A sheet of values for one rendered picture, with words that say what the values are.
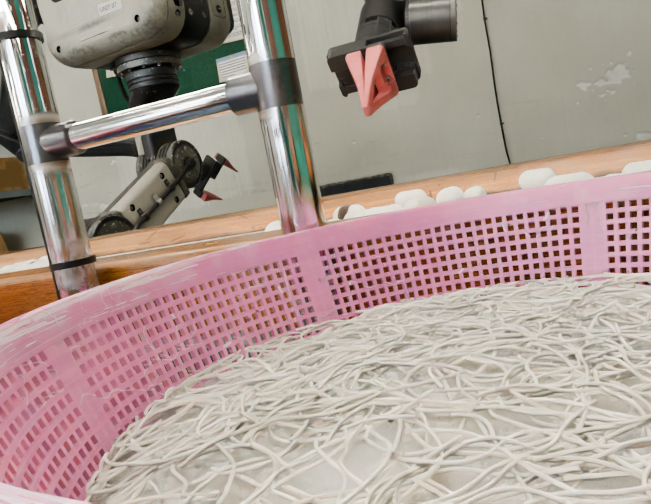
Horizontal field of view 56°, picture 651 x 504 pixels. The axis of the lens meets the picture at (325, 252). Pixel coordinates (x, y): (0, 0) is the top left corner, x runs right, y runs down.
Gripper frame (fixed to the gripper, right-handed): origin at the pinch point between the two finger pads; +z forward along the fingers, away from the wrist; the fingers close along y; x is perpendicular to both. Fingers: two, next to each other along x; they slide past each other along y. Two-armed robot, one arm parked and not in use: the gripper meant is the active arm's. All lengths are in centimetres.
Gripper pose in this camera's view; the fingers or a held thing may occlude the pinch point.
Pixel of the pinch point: (367, 107)
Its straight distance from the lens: 71.0
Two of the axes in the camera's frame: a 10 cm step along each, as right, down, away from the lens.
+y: 9.2, -1.3, -3.7
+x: 3.7, 6.3, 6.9
